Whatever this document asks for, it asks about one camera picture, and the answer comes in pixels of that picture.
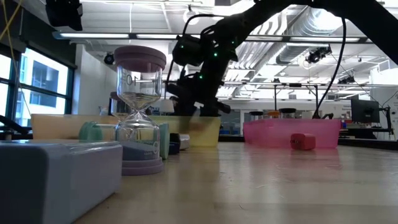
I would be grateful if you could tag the pink translucent plastic bin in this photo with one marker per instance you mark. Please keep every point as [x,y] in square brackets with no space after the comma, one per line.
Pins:
[323,133]

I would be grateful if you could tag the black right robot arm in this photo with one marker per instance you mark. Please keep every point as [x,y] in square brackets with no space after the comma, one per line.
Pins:
[342,12]

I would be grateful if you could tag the ceiling light strip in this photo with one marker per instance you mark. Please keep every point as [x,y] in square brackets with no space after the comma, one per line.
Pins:
[93,35]
[155,36]
[326,40]

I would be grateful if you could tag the black-capped yellow sand hourglass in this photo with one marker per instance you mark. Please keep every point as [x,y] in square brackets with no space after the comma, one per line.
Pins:
[287,110]

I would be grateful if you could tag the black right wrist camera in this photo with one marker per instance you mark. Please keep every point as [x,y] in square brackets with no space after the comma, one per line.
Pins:
[186,49]

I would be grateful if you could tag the black computer monitor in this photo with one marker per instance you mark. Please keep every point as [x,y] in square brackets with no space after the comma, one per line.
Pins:
[365,111]

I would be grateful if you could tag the teal hourglass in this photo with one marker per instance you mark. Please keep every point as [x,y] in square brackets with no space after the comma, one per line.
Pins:
[90,131]

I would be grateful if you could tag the large window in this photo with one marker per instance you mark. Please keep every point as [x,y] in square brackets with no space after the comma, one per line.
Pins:
[43,74]

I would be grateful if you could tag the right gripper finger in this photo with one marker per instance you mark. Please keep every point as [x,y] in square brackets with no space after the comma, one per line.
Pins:
[186,107]
[214,109]

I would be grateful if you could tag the yellow translucent plastic bin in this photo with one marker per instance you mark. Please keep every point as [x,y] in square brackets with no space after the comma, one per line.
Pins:
[211,135]

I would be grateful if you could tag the orange hourglass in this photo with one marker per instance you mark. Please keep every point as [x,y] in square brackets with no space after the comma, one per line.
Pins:
[273,113]

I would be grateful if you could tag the orange translucent plastic bin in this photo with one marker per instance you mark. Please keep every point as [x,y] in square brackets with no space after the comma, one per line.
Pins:
[62,126]

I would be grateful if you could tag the white lampshade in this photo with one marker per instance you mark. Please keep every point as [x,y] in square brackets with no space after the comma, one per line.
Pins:
[166,106]

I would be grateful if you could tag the lavender wall charger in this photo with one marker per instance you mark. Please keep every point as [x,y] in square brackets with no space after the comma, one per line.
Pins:
[62,180]

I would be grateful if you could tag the black-capped red sand hourglass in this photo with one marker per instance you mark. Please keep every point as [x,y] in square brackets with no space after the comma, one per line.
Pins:
[256,114]

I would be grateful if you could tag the black ceiling camera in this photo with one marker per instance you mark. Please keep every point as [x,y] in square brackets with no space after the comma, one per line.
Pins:
[318,53]
[109,58]

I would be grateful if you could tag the small red cube charger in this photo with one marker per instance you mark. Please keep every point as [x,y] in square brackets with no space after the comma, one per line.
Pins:
[303,142]

